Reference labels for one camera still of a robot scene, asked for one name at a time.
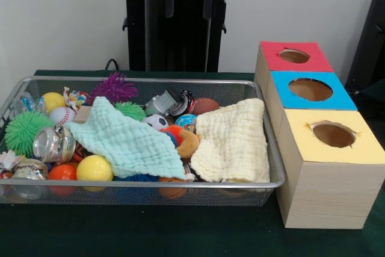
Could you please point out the large yellow ball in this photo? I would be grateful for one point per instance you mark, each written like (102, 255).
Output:
(94, 168)

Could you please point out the mint green cloth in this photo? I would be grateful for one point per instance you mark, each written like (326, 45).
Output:
(126, 139)

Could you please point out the dark green table cloth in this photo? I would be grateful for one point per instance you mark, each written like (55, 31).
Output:
(180, 233)
(374, 97)

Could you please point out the purple spiky ball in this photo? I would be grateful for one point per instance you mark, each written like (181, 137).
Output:
(114, 87)

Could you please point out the brown plush bear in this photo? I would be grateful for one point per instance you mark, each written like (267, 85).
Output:
(188, 145)

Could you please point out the wooden box with three holes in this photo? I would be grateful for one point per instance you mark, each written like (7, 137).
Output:
(325, 196)

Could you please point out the cream cloth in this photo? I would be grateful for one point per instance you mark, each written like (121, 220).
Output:
(234, 139)

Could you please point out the small soccer ball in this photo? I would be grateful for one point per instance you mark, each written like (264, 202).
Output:
(156, 121)

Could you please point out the brown toy football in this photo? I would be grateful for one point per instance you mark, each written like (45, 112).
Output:
(206, 106)

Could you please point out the silver mesh bin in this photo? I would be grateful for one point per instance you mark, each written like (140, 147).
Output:
(210, 196)

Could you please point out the white baseball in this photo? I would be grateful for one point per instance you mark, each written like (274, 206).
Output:
(61, 115)

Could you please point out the black upright panel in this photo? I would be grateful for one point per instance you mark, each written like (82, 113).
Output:
(370, 43)

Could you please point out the large green spiky ball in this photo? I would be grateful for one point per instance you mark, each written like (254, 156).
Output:
(25, 133)

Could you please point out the clear plastic jar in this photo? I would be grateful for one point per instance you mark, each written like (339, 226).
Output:
(52, 145)

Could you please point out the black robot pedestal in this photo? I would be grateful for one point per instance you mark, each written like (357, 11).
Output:
(186, 46)

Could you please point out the small yellow ball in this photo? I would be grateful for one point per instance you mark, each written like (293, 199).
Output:
(54, 101)

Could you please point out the orange ball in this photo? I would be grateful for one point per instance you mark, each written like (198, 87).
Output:
(61, 172)

